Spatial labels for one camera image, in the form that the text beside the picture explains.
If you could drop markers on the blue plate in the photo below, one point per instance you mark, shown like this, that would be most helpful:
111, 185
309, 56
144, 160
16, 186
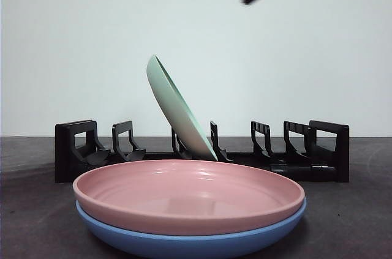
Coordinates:
190, 245

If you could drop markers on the pink plate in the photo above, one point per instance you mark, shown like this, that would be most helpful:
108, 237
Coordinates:
183, 197

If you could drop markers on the green plate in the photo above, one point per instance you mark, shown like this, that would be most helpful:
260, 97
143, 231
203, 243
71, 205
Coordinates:
174, 109

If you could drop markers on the black plate rack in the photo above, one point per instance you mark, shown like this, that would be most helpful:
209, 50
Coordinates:
64, 155

